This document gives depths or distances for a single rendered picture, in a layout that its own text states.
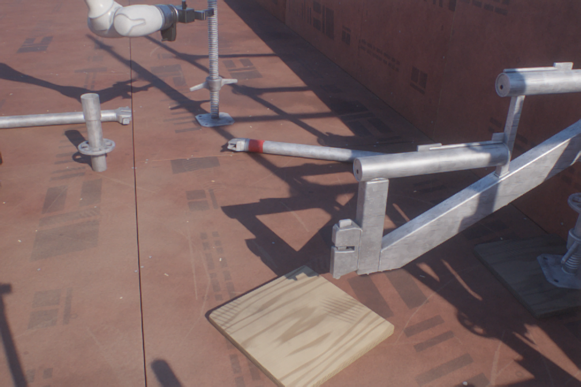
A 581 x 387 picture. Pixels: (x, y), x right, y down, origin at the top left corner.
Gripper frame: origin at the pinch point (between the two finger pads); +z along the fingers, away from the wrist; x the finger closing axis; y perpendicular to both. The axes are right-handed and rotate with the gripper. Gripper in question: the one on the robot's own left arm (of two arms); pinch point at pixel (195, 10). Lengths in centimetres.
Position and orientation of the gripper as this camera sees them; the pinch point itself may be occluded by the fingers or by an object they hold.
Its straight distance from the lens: 217.3
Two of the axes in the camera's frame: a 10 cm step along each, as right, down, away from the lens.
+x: -8.7, -2.8, 4.1
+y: 0.5, -8.7, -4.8
